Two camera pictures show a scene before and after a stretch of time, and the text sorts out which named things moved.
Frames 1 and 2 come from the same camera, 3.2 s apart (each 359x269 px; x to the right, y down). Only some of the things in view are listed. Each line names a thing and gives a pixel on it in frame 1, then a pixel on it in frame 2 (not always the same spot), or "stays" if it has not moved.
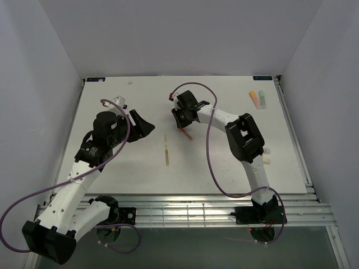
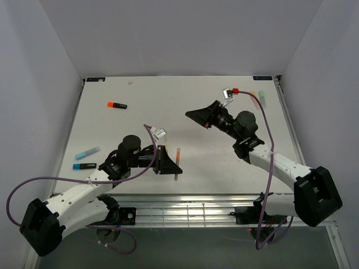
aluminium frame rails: (307, 209) stays
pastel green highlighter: (262, 99) stays
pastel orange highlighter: (254, 99) stays
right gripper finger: (194, 117) to (207, 125)
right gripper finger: (178, 118) to (202, 116)
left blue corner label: (95, 79) stays
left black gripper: (133, 123) to (160, 159)
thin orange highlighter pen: (187, 134) to (178, 162)
